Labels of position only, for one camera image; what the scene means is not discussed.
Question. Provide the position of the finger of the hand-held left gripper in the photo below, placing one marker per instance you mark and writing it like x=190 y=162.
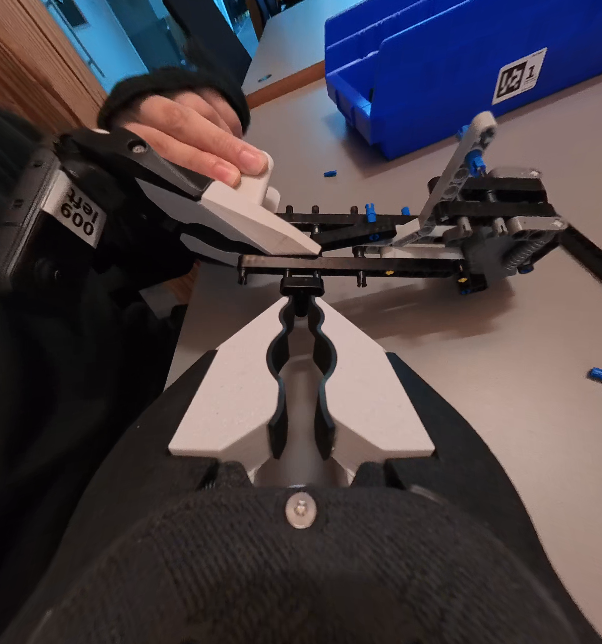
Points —
x=205 y=249
x=250 y=221

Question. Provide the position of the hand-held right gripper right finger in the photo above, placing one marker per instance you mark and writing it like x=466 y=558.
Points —
x=376 y=402

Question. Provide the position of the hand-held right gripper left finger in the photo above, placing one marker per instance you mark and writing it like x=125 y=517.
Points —
x=230 y=402

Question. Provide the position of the grey black toy brick model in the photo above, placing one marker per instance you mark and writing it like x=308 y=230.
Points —
x=356 y=264

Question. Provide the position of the grey desk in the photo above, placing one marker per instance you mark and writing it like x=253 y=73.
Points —
x=482 y=352

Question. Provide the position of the person's left hand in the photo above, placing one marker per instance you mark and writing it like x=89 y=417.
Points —
x=195 y=136

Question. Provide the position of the grey wood-edged table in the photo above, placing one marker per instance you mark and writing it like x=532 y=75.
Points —
x=291 y=45

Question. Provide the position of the person's black clothed body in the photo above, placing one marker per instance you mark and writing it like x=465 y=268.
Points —
x=39 y=402

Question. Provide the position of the blue plastic bin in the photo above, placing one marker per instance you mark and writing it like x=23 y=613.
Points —
x=431 y=75

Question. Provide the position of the long black toy beam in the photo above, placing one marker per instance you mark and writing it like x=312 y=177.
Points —
x=597 y=271

